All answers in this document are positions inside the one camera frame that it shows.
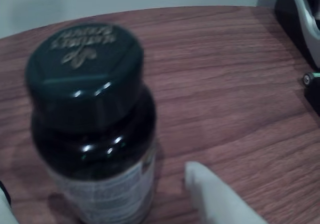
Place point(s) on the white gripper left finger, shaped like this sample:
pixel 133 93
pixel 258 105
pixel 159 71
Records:
pixel 5 209

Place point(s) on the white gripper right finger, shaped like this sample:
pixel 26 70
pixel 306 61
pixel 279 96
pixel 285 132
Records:
pixel 220 204

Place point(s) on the green-capped dark pill bottle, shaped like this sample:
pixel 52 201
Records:
pixel 87 109

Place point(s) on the black block with screw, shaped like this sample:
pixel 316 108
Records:
pixel 313 96

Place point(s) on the black and grey device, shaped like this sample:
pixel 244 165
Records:
pixel 290 22

